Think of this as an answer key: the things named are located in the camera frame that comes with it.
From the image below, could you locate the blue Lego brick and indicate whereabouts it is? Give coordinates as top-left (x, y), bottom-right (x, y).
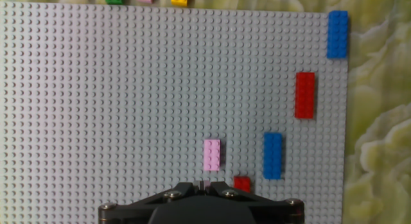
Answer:
top-left (326, 10), bottom-right (349, 60)
top-left (263, 132), bottom-right (284, 181)

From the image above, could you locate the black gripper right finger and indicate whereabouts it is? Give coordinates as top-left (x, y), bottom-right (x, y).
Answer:
top-left (201, 181), bottom-right (306, 224)

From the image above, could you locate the red Lego brick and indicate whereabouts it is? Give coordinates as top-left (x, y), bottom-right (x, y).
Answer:
top-left (232, 175), bottom-right (252, 194)
top-left (294, 71), bottom-right (317, 120)

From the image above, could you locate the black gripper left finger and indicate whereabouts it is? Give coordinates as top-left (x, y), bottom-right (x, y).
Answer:
top-left (98, 181), bottom-right (202, 224)

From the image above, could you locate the grey Lego baseplate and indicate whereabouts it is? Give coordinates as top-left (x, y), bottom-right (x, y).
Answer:
top-left (0, 1), bottom-right (349, 224)

